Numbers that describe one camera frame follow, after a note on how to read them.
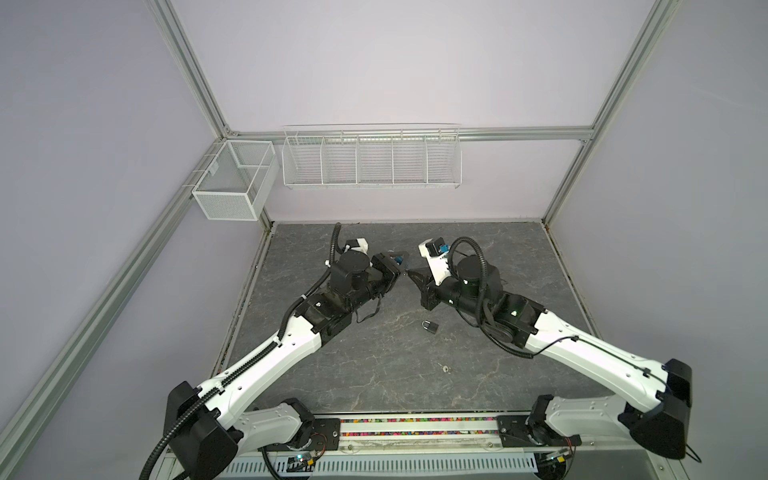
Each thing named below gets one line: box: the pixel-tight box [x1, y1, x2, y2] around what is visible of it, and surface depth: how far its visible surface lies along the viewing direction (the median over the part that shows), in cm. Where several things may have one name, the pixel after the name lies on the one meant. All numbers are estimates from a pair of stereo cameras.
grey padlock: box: [421, 320, 439, 335], surface depth 93 cm
